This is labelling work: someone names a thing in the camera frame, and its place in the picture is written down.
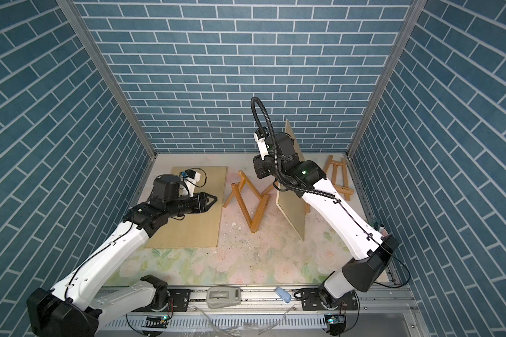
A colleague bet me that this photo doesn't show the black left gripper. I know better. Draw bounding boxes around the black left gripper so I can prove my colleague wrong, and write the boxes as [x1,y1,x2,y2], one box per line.
[164,191,218,218]

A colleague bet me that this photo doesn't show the plywood board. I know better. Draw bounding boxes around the plywood board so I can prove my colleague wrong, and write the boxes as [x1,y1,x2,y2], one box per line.
[276,119,306,241]
[146,167,228,249]

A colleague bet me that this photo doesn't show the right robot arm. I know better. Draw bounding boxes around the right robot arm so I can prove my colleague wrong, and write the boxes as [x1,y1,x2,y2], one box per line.
[253,154,399,309]

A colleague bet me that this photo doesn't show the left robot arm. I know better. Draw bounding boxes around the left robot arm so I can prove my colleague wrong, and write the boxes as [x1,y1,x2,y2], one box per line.
[27,174,218,336]

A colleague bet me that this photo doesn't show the pens in pink cup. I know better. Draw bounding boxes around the pens in pink cup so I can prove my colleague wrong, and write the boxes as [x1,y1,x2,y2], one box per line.
[373,222,389,237]

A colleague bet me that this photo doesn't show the clear plastic sheet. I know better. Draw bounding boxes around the clear plastic sheet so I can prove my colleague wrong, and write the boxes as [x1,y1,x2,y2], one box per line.
[195,306,295,336]

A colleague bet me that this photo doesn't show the right green circuit board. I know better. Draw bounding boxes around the right green circuit board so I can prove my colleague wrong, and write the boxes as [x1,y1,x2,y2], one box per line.
[324,314,347,336]

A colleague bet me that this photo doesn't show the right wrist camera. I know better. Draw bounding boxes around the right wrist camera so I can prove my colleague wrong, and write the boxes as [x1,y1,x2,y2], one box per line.
[254,127,274,160]

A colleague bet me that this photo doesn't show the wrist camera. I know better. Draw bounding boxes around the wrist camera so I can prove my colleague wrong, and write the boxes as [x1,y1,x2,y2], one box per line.
[254,127,274,160]
[179,167,207,190]

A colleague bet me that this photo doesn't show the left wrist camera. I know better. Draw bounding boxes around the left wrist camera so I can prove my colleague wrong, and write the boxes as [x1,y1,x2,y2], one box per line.
[179,167,207,190]

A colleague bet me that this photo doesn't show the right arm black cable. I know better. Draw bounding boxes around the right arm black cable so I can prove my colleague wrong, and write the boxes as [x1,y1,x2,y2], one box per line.
[250,96,412,289]

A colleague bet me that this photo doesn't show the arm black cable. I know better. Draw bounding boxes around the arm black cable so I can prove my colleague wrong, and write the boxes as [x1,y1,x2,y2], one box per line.
[62,218,136,296]
[250,96,412,289]

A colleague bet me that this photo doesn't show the grey remote on rail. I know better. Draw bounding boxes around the grey remote on rail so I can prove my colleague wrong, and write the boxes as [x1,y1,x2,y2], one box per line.
[205,286,242,309]

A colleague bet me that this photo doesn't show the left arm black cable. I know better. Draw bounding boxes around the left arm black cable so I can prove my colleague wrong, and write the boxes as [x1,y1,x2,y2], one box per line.
[62,218,136,296]

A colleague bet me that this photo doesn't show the blue white object on rail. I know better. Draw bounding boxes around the blue white object on rail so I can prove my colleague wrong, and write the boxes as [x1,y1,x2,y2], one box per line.
[275,286,292,303]

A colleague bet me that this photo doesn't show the aluminium front rail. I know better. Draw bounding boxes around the aluminium front rail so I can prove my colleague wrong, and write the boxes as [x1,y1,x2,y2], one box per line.
[98,285,429,336]

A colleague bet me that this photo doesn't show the left aluminium corner post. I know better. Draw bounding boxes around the left aluminium corner post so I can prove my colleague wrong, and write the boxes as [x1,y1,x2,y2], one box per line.
[56,0,157,160]

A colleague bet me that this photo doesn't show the aluminium corner post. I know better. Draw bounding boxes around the aluminium corner post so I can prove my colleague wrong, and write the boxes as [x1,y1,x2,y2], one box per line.
[347,0,427,159]
[56,0,157,160]

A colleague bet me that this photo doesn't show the right aluminium corner post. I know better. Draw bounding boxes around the right aluminium corner post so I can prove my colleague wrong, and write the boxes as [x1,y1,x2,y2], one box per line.
[347,0,427,159]

